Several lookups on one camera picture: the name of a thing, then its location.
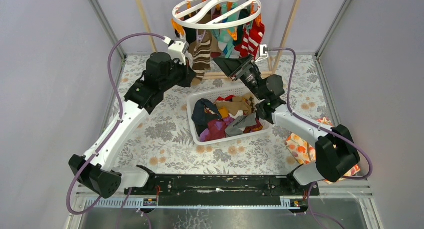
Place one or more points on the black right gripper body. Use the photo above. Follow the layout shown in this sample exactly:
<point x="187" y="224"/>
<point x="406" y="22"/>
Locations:
<point x="249" y="76"/>

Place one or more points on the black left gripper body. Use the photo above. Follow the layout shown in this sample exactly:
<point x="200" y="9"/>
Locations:
<point x="188" y="76"/>

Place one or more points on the brown white striped sock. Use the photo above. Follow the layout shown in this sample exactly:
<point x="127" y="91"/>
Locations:
<point x="201" y="54"/>

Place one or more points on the purple clothes peg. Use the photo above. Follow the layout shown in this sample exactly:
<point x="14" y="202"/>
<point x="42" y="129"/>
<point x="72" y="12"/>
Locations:
<point x="200" y="36"/>

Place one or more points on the orange clothes peg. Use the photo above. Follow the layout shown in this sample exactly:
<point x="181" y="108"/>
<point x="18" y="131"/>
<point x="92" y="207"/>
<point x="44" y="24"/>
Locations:
<point x="178" y="29"/>

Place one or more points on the maroon sock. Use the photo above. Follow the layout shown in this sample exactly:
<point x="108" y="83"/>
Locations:
<point x="215" y="130"/>

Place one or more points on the white round clip hanger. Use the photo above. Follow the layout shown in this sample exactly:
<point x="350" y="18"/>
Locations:
<point x="189" y="13"/>

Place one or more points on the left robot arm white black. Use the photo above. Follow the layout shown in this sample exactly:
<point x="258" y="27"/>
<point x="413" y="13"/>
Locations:
<point x="95" y="168"/>

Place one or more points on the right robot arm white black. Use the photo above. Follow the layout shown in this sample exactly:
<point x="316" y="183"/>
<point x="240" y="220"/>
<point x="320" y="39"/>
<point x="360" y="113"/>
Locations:
<point x="335" y="153"/>

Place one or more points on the tan ribbed sock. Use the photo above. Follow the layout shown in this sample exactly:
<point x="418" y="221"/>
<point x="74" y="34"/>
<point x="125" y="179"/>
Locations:
<point x="245" y="104"/>

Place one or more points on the red white striped sock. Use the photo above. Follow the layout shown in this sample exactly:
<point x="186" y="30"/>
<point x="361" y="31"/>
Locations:
<point x="253" y="37"/>

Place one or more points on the teal patterned sock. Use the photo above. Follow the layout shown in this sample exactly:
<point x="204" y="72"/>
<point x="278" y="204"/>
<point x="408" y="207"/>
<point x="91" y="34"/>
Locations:
<point x="223" y="35"/>

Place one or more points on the navy blue sock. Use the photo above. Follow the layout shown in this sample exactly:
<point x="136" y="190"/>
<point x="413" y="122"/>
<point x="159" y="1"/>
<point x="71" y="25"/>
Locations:
<point x="204" y="112"/>

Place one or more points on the mustard yellow sock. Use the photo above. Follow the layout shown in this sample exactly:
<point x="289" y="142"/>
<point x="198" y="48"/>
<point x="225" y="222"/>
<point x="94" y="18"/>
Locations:
<point x="224" y="112"/>

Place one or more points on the brown ribbed sock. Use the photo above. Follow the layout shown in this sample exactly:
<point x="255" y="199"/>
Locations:
<point x="215" y="49"/>

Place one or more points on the dark green sock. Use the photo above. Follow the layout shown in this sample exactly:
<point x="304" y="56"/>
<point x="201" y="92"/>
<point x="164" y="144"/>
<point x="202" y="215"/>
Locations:
<point x="244" y="13"/>

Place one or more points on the white plastic laundry basket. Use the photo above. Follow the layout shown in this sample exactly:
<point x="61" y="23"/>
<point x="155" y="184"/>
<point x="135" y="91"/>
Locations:
<point x="262" y="126"/>

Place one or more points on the grey sock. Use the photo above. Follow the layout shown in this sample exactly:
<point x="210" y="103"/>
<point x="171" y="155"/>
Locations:
<point x="236" y="128"/>

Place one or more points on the floral table mat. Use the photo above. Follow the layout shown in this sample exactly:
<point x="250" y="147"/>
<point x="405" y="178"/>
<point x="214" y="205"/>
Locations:
<point x="163" y="142"/>

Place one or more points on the floral orange bag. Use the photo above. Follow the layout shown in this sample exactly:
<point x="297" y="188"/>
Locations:
<point x="305" y="153"/>

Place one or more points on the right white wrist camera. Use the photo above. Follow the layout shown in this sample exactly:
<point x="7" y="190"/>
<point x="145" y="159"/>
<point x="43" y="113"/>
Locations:
<point x="262" y="53"/>

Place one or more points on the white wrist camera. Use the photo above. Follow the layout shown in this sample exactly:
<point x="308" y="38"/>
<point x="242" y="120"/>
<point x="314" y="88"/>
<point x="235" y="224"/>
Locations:
<point x="262" y="53"/>
<point x="177" y="49"/>

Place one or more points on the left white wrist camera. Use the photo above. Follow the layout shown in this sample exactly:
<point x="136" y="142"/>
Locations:
<point x="177" y="49"/>

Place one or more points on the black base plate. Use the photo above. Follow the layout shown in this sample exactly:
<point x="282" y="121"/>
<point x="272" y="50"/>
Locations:
<point x="174" y="190"/>

